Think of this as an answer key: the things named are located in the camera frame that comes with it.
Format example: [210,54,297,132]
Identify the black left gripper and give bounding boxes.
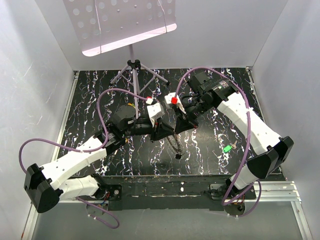
[122,117,175,143]

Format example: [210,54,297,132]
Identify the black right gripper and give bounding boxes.
[173,96,213,135]

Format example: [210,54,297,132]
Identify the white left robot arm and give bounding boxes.
[24,103,174,213]

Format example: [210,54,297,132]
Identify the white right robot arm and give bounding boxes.
[166,72,294,199]

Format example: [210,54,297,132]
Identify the green tagged key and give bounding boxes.
[222,140,238,153]

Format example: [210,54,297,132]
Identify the perforated music stand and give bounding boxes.
[62,0,178,118]

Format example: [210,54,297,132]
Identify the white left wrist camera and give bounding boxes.
[147,102,165,127]

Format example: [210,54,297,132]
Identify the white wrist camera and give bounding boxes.
[147,102,165,127]
[164,92,186,114]

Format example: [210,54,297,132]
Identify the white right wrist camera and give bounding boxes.
[164,92,186,114]

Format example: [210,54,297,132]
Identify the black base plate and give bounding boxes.
[77,174,258,212]

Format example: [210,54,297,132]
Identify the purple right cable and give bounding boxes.
[174,66,263,217]

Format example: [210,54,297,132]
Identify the aluminium frame rail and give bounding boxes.
[222,181,302,203]

